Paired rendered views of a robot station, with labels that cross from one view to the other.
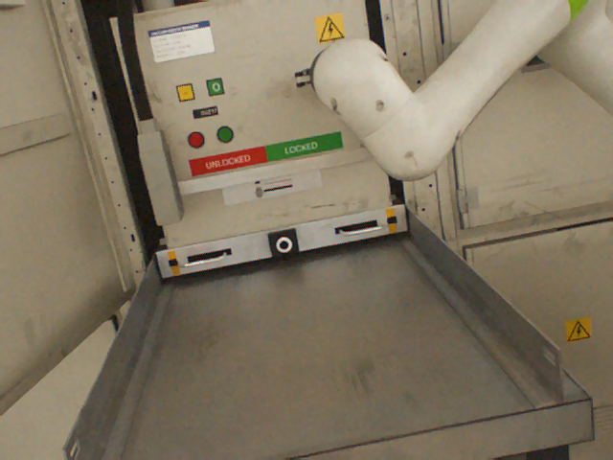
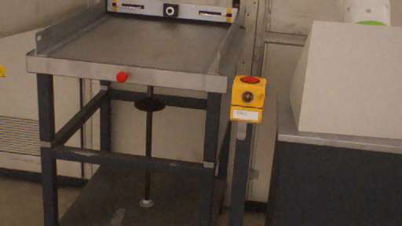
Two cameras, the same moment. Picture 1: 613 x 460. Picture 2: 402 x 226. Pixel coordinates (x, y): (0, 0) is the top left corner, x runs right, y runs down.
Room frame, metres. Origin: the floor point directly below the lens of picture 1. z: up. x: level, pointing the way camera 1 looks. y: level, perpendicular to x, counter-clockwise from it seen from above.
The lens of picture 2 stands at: (-0.87, -0.46, 1.31)
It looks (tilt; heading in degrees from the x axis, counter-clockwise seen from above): 21 degrees down; 9
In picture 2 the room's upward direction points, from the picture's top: 4 degrees clockwise
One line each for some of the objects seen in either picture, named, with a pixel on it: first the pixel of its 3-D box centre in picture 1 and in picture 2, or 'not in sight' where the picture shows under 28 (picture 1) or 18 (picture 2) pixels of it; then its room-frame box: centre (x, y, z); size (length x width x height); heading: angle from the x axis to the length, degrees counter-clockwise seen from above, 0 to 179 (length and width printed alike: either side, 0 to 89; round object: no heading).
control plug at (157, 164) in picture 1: (161, 176); not in sight; (1.19, 0.25, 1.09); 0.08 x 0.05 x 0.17; 2
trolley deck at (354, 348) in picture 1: (302, 338); (151, 46); (0.93, 0.03, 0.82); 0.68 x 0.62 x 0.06; 2
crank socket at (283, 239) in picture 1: (283, 242); (170, 10); (1.24, 0.04, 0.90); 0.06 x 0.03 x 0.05; 92
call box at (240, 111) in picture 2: not in sight; (247, 99); (0.42, -0.37, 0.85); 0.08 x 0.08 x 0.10; 2
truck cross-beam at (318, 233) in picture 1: (283, 238); (172, 9); (1.28, 0.04, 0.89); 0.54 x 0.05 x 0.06; 92
